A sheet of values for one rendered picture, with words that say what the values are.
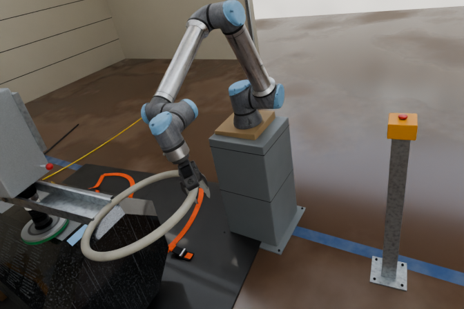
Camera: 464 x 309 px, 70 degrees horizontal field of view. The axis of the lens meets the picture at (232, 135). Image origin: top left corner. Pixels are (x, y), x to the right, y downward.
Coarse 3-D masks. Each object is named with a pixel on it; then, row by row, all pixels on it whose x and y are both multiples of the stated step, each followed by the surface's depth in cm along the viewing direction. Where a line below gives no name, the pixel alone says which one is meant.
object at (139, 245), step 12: (144, 180) 149; (156, 180) 148; (132, 192) 148; (192, 192) 121; (108, 204) 142; (192, 204) 118; (96, 216) 137; (180, 216) 112; (168, 228) 109; (84, 240) 123; (144, 240) 106; (84, 252) 115; (96, 252) 111; (108, 252) 108; (120, 252) 106; (132, 252) 106
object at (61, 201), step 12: (48, 192) 157; (60, 192) 153; (72, 192) 149; (84, 192) 148; (24, 204) 148; (36, 204) 144; (48, 204) 149; (60, 204) 148; (72, 204) 148; (84, 204) 147; (96, 204) 147; (60, 216) 142; (72, 216) 138; (84, 216) 135
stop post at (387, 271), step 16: (400, 128) 149; (416, 128) 147; (400, 144) 155; (400, 160) 159; (400, 176) 164; (400, 192) 168; (400, 208) 173; (400, 224) 178; (384, 240) 188; (384, 256) 194; (384, 272) 201; (400, 272) 202; (400, 288) 194
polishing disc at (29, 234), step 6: (54, 216) 168; (30, 222) 167; (54, 222) 164; (60, 222) 163; (24, 228) 164; (30, 228) 163; (48, 228) 160; (54, 228) 160; (60, 228) 161; (24, 234) 160; (30, 234) 159; (36, 234) 158; (42, 234) 158; (48, 234) 157; (24, 240) 157; (30, 240) 155; (36, 240) 155
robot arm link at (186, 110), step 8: (168, 104) 129; (176, 104) 128; (184, 104) 127; (192, 104) 128; (176, 112) 122; (184, 112) 124; (192, 112) 127; (184, 120) 123; (192, 120) 128; (184, 128) 125
